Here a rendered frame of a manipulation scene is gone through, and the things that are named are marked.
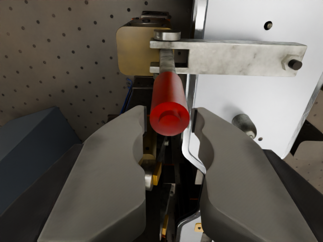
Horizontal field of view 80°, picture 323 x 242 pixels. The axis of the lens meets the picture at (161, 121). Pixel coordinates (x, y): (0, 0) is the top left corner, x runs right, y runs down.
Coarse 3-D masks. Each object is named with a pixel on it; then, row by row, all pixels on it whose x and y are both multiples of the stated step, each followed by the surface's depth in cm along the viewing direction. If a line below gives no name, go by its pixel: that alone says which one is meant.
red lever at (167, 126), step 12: (168, 48) 22; (168, 60) 18; (168, 72) 14; (156, 84) 13; (168, 84) 12; (180, 84) 13; (156, 96) 11; (168, 96) 11; (180, 96) 11; (156, 108) 10; (168, 108) 10; (180, 108) 10; (156, 120) 11; (168, 120) 10; (180, 120) 10; (168, 132) 10; (180, 132) 11
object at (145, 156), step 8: (128, 80) 62; (136, 80) 58; (144, 80) 58; (152, 80) 58; (128, 88) 64; (136, 88) 53; (144, 88) 53; (152, 88) 53; (128, 96) 54; (136, 96) 49; (144, 96) 49; (128, 104) 53; (136, 104) 45; (144, 104) 46; (120, 112) 43; (152, 128) 36; (144, 136) 34; (152, 136) 34; (144, 144) 32; (152, 144) 32; (144, 152) 30; (152, 152) 31
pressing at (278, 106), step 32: (224, 0) 25; (256, 0) 25; (288, 0) 25; (320, 0) 25; (192, 32) 27; (224, 32) 27; (256, 32) 27; (288, 32) 27; (320, 32) 27; (320, 64) 29; (192, 96) 32; (224, 96) 32; (256, 96) 32; (288, 96) 32; (288, 128) 36; (192, 160) 40; (192, 224) 52
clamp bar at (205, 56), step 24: (192, 48) 21; (216, 48) 21; (240, 48) 21; (264, 48) 21; (288, 48) 21; (192, 72) 23; (216, 72) 23; (240, 72) 23; (264, 72) 23; (288, 72) 23
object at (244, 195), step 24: (192, 120) 12; (216, 120) 10; (216, 144) 8; (240, 144) 8; (216, 168) 7; (240, 168) 7; (264, 168) 7; (216, 192) 6; (240, 192) 6; (264, 192) 6; (216, 216) 6; (240, 216) 5; (264, 216) 5; (288, 216) 6; (216, 240) 6; (240, 240) 6; (264, 240) 5; (288, 240) 5; (312, 240) 5
